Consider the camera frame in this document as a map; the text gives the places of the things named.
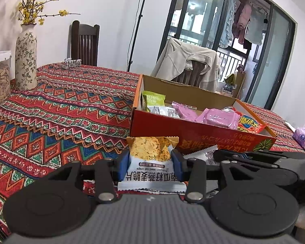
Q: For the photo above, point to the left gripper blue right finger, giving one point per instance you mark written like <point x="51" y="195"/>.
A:
<point x="178" y="161"/>

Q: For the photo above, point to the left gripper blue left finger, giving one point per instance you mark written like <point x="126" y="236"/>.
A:
<point x="122" y="166"/>

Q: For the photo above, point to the oat crisp snack packet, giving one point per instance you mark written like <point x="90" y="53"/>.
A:
<point x="150" y="167"/>

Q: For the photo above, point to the pink snack packet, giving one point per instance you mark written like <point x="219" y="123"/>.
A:
<point x="184" y="112"/>
<point x="220" y="118"/>

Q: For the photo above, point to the white grey snack packet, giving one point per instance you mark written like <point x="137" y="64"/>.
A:
<point x="163" y="111"/>

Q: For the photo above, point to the orange cardboard box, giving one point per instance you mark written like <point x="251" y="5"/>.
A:
<point x="252" y="134"/>

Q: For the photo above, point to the orange red snack bag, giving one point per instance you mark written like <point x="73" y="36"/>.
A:
<point x="246" y="123"/>

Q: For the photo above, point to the green snack packet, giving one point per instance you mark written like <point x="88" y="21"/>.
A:
<point x="152" y="99"/>

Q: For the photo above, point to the patterned red tablecloth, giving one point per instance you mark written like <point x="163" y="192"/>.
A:
<point x="59" y="145"/>

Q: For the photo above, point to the chair with beige jacket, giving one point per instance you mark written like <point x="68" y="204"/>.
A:
<point x="191" y="76"/>

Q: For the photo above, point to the beige jacket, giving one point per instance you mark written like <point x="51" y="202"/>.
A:
<point x="178" y="56"/>

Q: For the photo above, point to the studio light on stand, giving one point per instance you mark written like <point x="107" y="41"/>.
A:
<point x="131" y="46"/>

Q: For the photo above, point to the crumpled foil wrapper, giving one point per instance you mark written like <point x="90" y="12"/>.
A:
<point x="70" y="63"/>

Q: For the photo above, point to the dark wooden chair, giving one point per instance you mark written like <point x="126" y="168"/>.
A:
<point x="84" y="43"/>

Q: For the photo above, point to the black framed sliding door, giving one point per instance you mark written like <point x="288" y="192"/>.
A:
<point x="255" y="35"/>

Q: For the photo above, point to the floral ceramic vase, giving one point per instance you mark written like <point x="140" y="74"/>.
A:
<point x="26" y="59"/>

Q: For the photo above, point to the hanging light blue garment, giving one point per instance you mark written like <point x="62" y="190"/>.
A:
<point x="226" y="36"/>

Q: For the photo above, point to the hanging pink garment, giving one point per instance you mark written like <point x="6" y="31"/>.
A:
<point x="241" y="19"/>

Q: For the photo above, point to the yellow flower branches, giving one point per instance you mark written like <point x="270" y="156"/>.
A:
<point x="31" y="12"/>

